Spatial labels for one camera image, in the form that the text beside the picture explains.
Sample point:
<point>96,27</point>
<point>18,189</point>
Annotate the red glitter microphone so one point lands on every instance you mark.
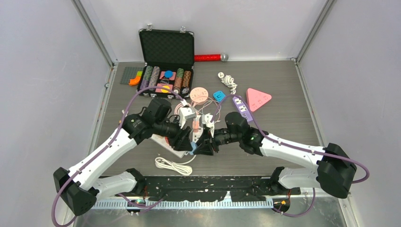
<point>211,57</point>

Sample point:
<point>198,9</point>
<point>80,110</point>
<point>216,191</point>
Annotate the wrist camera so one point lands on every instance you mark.
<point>207,121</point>
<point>186,113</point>

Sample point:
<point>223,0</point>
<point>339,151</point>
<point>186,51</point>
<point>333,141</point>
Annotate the purple power strip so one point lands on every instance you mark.
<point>242,109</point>

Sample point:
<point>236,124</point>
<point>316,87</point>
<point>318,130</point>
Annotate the orange toy block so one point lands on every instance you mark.
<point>136,80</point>

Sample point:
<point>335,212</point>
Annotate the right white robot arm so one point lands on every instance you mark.
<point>327,168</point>

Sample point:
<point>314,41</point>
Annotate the black poker chip case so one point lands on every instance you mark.
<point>169,62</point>

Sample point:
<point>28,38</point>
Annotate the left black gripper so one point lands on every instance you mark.
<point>180,141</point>

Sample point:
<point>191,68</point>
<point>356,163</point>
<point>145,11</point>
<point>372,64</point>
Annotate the light blue charger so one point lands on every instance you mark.
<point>194,146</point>

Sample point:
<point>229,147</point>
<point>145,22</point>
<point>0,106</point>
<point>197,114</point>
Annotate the round pink socket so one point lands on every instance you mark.
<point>199,95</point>

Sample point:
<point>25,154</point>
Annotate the grey building baseplate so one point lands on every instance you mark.
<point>129,73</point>

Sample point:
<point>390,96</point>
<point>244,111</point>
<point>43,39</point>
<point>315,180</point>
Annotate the pink small charger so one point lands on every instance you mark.
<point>195,126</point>

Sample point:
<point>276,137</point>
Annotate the small white power strip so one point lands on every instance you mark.
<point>196,134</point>

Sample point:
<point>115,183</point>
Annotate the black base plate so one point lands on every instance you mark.
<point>209,188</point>

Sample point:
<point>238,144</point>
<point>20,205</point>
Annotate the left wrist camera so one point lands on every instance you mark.
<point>186,113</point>

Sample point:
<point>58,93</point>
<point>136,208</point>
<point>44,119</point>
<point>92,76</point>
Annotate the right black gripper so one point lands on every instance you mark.
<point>205,146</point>

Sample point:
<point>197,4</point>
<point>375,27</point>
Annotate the long white colourful power strip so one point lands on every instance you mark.
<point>163,142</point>

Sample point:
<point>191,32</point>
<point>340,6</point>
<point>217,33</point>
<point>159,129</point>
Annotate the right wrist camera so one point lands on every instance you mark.
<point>207,121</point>

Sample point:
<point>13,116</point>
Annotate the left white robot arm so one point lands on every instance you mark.
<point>81,186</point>

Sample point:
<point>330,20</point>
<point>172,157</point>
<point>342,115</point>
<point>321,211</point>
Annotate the blue plug adapter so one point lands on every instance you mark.
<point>219,96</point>

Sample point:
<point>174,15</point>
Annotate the pink power strip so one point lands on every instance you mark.
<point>256,99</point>

